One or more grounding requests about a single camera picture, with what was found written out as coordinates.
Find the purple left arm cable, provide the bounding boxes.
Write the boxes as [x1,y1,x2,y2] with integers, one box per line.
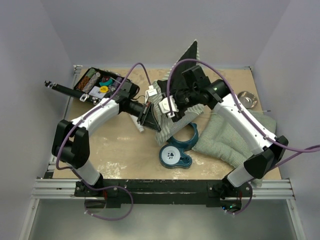
[54,62,154,171]

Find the white toy microphone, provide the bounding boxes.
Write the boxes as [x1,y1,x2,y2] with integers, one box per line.
[130,115,145,133]

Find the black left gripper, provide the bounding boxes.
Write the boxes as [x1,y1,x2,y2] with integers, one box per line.
[124,100,161,133]

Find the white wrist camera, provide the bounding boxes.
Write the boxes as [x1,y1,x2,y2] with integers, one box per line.
[145,85,158,101]
[158,95,179,119]

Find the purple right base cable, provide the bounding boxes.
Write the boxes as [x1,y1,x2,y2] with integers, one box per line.
[223,183,253,216]

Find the black poker chip case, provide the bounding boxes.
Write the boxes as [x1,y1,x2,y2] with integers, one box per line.
[43,66,133,107]

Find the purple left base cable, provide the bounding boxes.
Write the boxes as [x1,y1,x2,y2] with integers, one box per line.
[84,184,135,221]

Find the white playing card deck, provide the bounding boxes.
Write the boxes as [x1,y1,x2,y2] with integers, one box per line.
[88,86,106,99]

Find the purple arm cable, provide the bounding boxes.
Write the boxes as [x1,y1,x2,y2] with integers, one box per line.
[166,59,320,168]
[54,62,154,171]

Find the purple poker chip stack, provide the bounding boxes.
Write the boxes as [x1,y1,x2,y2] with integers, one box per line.
[114,77,123,86]

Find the yellow big blind button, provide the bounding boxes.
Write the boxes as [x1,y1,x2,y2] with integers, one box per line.
[99,86,109,93]

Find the green checkered pet cushion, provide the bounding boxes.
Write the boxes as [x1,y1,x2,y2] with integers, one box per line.
[191,109,278,188]

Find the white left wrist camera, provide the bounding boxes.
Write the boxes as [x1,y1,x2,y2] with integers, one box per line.
[145,85,158,101]

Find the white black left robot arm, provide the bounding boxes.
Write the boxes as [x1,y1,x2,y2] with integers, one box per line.
[51,80,161,196]

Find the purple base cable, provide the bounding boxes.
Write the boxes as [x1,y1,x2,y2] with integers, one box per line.
[84,184,135,221]
[223,183,253,216]

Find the steel pet bowl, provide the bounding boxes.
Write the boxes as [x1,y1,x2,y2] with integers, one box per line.
[237,91,258,109]

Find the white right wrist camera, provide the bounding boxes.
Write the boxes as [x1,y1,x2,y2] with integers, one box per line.
[158,95,179,119]

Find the green striped pet tent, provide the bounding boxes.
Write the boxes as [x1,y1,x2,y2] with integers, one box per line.
[149,39,208,146]

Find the teal pet bowl stand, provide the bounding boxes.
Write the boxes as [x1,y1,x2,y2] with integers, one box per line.
[158,122,199,169]

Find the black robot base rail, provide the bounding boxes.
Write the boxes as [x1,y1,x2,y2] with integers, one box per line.
[74,179,253,210]

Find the green yellow chip stack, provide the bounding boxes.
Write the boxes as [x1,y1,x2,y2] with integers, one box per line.
[85,68,97,79]

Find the teal dealer button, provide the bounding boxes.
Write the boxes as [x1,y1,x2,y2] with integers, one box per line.
[99,76,114,87]

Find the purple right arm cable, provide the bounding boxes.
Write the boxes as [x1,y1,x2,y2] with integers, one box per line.
[166,59,320,168]

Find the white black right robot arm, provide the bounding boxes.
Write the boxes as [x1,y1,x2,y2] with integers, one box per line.
[166,65,289,197]

